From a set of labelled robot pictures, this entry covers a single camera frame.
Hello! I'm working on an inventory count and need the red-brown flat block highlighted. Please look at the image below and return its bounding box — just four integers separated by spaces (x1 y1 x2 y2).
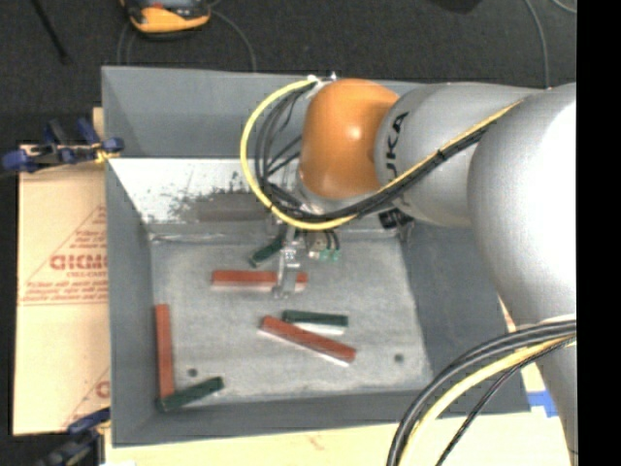
154 303 177 400
256 315 358 369
210 269 310 294

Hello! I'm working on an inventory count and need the black cylinder on white bracket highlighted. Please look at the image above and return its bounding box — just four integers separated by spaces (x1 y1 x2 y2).
377 209 415 235

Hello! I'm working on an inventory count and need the brown cardboard board red print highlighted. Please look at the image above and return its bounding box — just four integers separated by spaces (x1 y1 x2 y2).
12 107 112 436

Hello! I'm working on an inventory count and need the grey metal bin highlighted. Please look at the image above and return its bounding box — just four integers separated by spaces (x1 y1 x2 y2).
100 65 531 446

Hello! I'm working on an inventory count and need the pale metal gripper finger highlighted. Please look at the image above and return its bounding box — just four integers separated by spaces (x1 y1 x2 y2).
286 253 302 294
272 252 289 301

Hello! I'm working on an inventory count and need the dark green flat block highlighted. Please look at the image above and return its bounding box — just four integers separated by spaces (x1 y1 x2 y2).
247 235 286 268
154 376 226 414
280 310 350 337

